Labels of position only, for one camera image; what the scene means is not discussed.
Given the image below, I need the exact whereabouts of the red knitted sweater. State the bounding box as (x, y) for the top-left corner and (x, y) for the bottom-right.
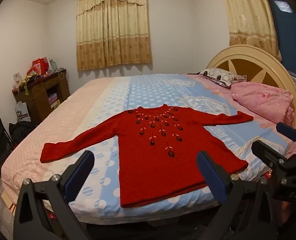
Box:
(40, 105), (253, 208)

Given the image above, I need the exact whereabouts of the pink folded blanket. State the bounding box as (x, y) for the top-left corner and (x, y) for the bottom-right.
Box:
(230, 82), (295, 126)

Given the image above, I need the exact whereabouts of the blue pink polka-dot bedsheet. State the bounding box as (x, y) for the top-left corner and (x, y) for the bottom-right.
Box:
(1, 74), (296, 224)

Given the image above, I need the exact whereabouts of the cream wooden headboard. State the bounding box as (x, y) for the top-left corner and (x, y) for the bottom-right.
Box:
(207, 44), (296, 128)

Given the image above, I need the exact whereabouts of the black bag on floor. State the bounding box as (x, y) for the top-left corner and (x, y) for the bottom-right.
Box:
(9, 121), (36, 144)

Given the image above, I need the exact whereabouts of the patterned white pillow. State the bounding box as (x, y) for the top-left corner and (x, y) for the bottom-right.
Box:
(199, 68), (248, 89)

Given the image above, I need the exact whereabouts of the dark window pane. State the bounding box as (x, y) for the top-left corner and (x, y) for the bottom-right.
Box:
(268, 0), (296, 78)

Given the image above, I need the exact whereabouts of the white paper bag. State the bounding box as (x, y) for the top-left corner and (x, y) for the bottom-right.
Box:
(15, 101), (31, 121)

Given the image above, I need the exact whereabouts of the beige side curtain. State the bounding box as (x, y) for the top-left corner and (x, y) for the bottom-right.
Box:
(225, 0), (282, 62)

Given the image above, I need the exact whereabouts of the dark wooden desk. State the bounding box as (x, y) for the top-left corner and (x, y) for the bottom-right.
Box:
(12, 69), (70, 125)

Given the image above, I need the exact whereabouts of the greeting card on desk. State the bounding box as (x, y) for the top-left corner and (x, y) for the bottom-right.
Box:
(13, 73), (22, 89)

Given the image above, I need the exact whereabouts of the red gift bag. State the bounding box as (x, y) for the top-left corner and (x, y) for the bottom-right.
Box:
(32, 57), (49, 75)

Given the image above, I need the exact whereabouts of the beige window curtain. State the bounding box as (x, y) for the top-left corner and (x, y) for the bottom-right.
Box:
(76, 0), (152, 71)

